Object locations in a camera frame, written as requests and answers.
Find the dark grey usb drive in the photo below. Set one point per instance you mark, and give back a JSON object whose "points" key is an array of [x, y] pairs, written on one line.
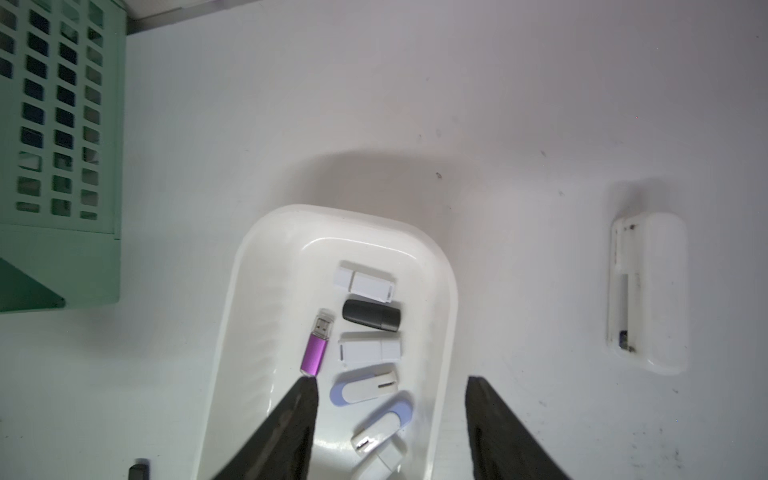
{"points": [[139, 471]]}

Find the white storage box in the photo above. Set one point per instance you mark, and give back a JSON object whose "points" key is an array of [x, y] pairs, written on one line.
{"points": [[282, 277]]}

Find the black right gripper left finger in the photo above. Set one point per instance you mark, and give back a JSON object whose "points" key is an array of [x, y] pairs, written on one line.
{"points": [[281, 447]]}

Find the purple usb drive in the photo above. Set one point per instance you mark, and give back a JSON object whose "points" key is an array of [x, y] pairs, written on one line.
{"points": [[317, 343]]}

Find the green desk file organizer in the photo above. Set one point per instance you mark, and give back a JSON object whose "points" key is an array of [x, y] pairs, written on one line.
{"points": [[62, 112]]}

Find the black usb drive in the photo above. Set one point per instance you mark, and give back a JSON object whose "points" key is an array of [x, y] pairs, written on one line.
{"points": [[373, 315]]}

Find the lilac white swivel usb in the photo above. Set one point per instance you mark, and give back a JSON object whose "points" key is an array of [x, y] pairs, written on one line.
{"points": [[382, 427]]}

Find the white textured usb drive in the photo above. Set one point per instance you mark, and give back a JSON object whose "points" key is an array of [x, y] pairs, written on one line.
{"points": [[365, 282]]}

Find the lilac white usb drive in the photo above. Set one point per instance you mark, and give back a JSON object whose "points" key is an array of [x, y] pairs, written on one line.
{"points": [[364, 388]]}

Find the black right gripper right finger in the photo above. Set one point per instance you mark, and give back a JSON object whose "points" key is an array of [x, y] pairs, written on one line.
{"points": [[501, 446]]}

